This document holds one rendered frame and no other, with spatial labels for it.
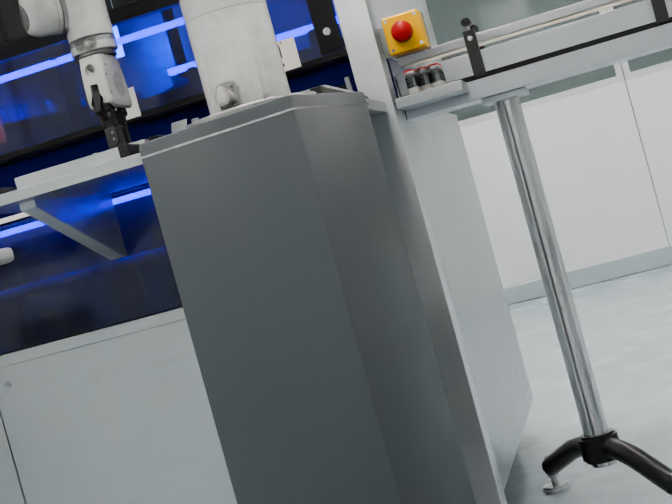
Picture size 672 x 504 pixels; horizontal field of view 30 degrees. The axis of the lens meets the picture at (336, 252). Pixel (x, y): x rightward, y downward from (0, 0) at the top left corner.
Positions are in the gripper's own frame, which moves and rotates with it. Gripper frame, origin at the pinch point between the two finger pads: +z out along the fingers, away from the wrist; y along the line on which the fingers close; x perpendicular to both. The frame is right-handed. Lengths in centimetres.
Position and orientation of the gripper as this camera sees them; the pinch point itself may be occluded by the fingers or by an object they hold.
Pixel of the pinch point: (118, 137)
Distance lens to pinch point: 234.1
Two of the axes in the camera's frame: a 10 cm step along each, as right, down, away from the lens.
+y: 2.2, -0.7, 9.7
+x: -9.4, 2.5, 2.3
